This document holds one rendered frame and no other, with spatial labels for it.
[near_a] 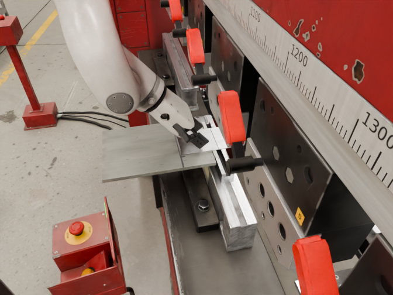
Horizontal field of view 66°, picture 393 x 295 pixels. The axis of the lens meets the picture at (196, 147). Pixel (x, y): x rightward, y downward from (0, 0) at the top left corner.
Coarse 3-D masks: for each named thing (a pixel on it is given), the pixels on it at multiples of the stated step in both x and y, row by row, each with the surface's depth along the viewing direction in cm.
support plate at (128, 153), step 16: (128, 128) 81; (144, 128) 81; (160, 128) 81; (112, 144) 76; (128, 144) 76; (144, 144) 76; (160, 144) 76; (176, 144) 76; (112, 160) 72; (128, 160) 72; (144, 160) 72; (160, 160) 72; (176, 160) 72; (192, 160) 72; (208, 160) 72; (112, 176) 68; (128, 176) 68
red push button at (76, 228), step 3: (75, 222) 82; (78, 222) 82; (81, 222) 82; (72, 225) 81; (75, 225) 81; (78, 225) 81; (81, 225) 81; (69, 228) 81; (72, 228) 80; (75, 228) 80; (78, 228) 80; (81, 228) 81; (69, 231) 80; (72, 231) 80; (75, 231) 80; (78, 231) 80; (81, 231) 80; (72, 234) 80; (75, 234) 80; (78, 234) 81
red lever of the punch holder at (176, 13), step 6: (168, 0) 65; (174, 0) 64; (174, 6) 64; (180, 6) 64; (174, 12) 64; (180, 12) 64; (174, 18) 64; (180, 18) 64; (180, 24) 64; (174, 30) 63; (180, 30) 63; (174, 36) 64; (180, 36) 64; (186, 36) 64
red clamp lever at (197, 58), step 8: (192, 32) 50; (192, 40) 49; (200, 40) 50; (192, 48) 49; (200, 48) 49; (192, 56) 49; (200, 56) 49; (192, 64) 50; (200, 64) 49; (200, 72) 49; (192, 80) 49; (200, 80) 49; (208, 80) 49; (216, 80) 50
